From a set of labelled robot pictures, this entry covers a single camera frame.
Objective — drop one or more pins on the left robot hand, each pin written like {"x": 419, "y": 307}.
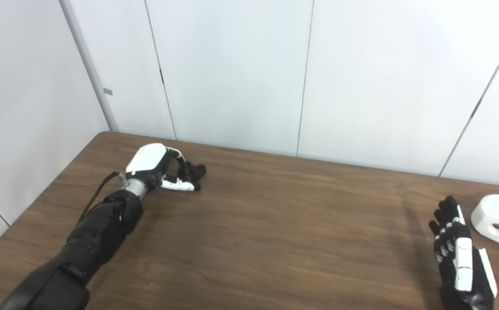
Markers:
{"x": 148, "y": 157}

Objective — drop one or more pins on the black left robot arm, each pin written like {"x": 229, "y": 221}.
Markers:
{"x": 94, "y": 241}

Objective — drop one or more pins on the grey wall corner post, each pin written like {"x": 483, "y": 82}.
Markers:
{"x": 88, "y": 64}

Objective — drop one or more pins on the black flanged holder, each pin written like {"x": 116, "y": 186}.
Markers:
{"x": 195, "y": 171}

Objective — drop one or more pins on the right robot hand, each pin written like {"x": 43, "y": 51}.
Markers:
{"x": 463, "y": 262}

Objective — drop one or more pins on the small grey tag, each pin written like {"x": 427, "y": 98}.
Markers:
{"x": 107, "y": 91}

